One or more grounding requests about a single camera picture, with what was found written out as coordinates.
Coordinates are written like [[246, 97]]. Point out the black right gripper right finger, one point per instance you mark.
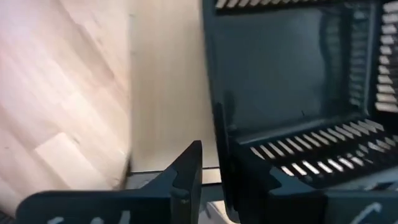
[[295, 208]]

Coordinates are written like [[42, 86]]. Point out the pale flat shelf panel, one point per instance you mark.
[[168, 93]]

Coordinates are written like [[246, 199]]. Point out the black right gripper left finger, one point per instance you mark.
[[124, 207]]

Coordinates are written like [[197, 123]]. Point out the black slotted plastic basket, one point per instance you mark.
[[273, 71]]

